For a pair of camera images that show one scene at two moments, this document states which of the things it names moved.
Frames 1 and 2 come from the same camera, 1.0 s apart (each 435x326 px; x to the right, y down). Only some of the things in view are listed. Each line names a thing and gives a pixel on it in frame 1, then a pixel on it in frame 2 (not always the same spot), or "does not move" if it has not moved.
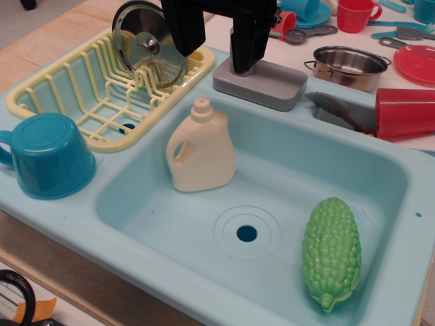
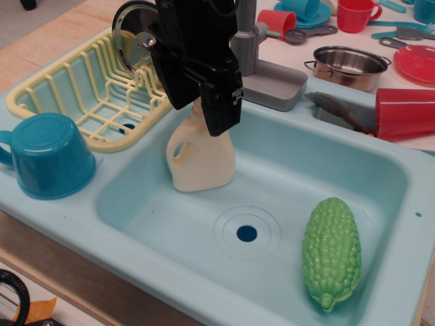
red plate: x=416 y=62 does not move
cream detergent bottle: x=207 y=159 does not move
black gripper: x=253 y=22 -> x=190 y=45
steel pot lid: x=143 y=40 does not move
